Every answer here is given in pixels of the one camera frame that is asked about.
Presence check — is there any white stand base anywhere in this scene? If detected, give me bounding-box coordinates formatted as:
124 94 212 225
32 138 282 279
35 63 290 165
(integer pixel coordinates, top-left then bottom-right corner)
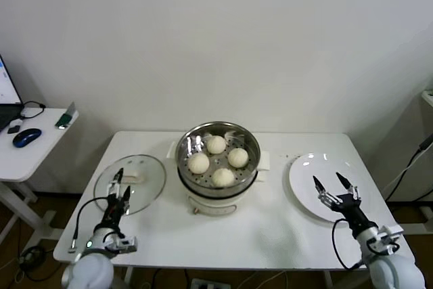
388 197 433 236

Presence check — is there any perforated steel steamer basket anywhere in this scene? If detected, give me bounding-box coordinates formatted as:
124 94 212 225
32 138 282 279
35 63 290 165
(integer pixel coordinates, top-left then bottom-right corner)
166 120 273 198

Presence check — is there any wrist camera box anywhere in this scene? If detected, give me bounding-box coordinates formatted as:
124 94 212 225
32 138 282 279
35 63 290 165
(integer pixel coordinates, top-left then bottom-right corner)
371 224 405 256
113 234 139 254

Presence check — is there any floor cable bundle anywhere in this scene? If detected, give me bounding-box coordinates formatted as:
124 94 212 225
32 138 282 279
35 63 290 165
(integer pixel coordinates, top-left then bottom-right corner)
18 244 48 283

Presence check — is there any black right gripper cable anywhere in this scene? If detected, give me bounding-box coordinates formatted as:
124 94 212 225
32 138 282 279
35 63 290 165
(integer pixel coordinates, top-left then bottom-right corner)
331 219 369 271

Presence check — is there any white side table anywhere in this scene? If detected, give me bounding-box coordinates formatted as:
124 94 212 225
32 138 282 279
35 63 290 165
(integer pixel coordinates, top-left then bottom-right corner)
0 106 81 246

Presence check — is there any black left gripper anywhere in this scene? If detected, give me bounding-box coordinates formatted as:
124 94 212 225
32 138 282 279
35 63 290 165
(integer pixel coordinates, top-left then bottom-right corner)
103 167 132 227

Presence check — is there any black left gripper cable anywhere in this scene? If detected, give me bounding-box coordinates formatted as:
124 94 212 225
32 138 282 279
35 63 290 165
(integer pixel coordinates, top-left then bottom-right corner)
69 197 109 254

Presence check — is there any green phone stand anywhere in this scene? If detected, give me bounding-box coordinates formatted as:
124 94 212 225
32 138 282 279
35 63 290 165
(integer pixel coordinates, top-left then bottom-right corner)
55 101 77 131

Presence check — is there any white floor power strip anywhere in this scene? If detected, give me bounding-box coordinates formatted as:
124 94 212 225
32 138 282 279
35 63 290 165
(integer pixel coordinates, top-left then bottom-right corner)
191 277 233 289

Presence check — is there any white shelf edge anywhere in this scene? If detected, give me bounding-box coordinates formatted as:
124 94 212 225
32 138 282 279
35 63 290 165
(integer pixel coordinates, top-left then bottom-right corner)
421 89 433 114

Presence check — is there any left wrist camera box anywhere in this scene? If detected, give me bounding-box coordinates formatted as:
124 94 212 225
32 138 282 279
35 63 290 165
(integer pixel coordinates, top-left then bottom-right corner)
113 234 139 254

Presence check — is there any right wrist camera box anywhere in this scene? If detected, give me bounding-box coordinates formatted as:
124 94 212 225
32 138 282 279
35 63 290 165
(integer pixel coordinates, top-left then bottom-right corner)
371 224 405 256

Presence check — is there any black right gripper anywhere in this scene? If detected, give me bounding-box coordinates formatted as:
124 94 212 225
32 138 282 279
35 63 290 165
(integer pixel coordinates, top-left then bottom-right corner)
312 171 378 239

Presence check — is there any white electric cooker pot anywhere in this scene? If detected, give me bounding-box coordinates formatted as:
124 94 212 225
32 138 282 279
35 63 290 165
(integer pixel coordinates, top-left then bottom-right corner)
177 166 268 217

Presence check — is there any white round plate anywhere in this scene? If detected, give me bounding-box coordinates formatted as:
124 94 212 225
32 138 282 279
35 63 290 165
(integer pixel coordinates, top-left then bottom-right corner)
288 152 371 225

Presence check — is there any black laptop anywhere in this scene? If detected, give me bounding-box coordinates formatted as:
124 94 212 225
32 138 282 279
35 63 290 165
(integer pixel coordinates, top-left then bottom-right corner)
0 53 24 134

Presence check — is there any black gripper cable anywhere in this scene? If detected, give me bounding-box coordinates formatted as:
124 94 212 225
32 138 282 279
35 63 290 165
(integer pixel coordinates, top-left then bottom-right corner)
331 219 369 271
69 197 109 254

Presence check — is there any round glass pot lid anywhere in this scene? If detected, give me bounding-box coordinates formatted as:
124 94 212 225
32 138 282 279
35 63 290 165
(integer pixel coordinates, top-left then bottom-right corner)
93 154 168 216

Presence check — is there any white steamed baozi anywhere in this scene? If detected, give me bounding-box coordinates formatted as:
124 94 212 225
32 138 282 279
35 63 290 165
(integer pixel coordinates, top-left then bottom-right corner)
206 135 227 155
187 152 210 174
227 148 250 169
211 167 235 188

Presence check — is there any blue computer mouse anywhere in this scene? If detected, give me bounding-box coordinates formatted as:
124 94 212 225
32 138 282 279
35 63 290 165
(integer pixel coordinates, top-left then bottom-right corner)
12 127 43 149

